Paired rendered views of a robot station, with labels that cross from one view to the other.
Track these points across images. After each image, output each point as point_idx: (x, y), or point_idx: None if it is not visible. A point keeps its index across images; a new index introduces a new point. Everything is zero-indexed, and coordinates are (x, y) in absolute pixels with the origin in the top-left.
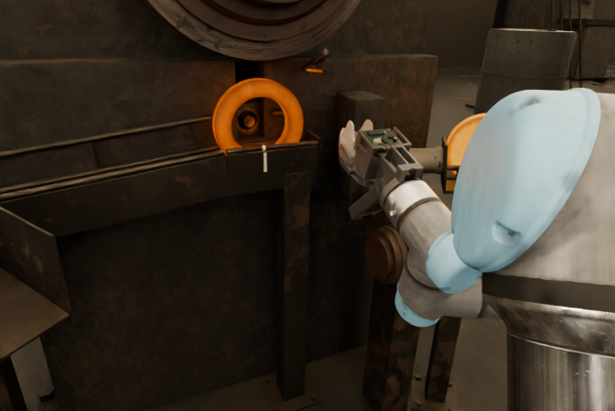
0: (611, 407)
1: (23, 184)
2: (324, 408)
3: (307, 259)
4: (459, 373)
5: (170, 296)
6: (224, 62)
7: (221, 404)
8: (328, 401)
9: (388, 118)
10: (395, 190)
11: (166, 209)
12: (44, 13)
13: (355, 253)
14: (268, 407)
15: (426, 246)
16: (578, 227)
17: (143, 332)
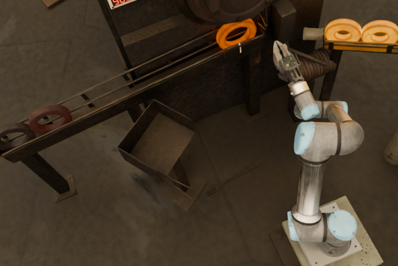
0: (310, 172)
1: (147, 74)
2: (269, 118)
3: (259, 72)
4: (337, 96)
5: (198, 88)
6: None
7: (222, 118)
8: (270, 114)
9: (300, 0)
10: (292, 86)
11: (202, 74)
12: (143, 14)
13: None
14: (244, 119)
15: (300, 109)
16: (307, 153)
17: (188, 101)
